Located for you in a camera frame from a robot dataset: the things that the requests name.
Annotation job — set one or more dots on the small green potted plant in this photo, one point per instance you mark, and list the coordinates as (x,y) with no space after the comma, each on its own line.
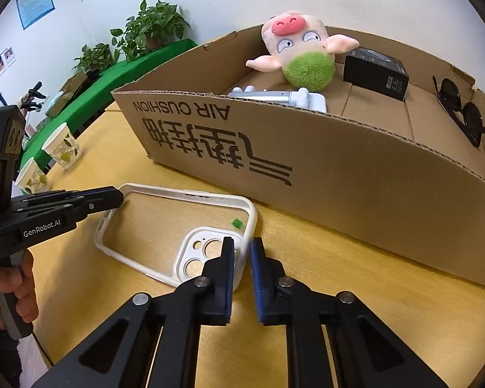
(95,56)

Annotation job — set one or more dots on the leaf print paper cup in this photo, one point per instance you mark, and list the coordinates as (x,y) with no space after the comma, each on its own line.
(32,176)
(62,145)

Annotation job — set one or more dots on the green fluffy ball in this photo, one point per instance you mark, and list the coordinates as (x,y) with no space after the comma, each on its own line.
(309,72)

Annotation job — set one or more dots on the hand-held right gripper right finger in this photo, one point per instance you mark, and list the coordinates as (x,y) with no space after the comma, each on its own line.
(258,283)

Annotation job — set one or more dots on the small cardboard box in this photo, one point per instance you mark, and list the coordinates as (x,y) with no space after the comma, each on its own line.
(56,107)
(72,85)

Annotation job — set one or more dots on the white phone stand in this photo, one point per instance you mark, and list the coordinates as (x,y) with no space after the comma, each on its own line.
(307,101)

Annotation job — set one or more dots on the person's left hand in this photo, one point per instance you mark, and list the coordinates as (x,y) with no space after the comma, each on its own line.
(4,285)

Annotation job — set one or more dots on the pig plush toy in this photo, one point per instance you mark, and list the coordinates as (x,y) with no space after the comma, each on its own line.
(295,44)

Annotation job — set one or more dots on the white phone case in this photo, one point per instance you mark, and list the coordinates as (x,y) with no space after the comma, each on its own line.
(210,232)

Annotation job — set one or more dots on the person's dark trousers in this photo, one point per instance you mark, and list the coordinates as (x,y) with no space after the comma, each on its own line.
(4,363)

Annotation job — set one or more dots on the blue framed wall poster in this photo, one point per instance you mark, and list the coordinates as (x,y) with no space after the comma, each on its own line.
(36,2)

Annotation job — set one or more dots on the small white wall notice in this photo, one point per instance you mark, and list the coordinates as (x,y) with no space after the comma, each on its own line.
(8,57)

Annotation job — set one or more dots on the black packaging box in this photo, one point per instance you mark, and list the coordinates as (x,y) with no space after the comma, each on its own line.
(372,70)

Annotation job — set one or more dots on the large green potted plant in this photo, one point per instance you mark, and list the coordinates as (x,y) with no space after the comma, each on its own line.
(155,26)

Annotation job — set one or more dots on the black sunglasses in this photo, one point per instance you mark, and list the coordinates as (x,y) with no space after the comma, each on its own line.
(473,123)

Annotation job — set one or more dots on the brown cardboard box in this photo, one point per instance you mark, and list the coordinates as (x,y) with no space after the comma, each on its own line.
(347,178)

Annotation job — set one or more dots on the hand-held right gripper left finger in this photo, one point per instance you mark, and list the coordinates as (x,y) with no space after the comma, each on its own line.
(220,283)

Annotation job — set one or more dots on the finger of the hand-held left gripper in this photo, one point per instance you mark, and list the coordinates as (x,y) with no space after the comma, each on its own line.
(85,199)

